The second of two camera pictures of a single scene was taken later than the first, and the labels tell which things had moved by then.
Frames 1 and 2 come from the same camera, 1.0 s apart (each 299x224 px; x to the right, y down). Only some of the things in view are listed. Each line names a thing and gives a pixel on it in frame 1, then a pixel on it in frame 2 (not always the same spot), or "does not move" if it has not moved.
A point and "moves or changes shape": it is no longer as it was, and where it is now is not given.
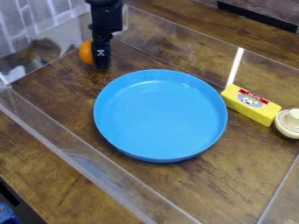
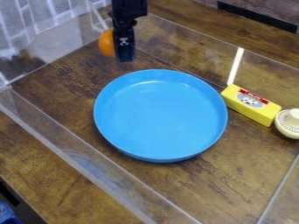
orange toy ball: (86, 52) moves or changes shape
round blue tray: (161, 115) does not move
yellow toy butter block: (249, 106) does not move
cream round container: (286, 122) does not move
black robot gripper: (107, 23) to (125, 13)
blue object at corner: (7, 215) does not move
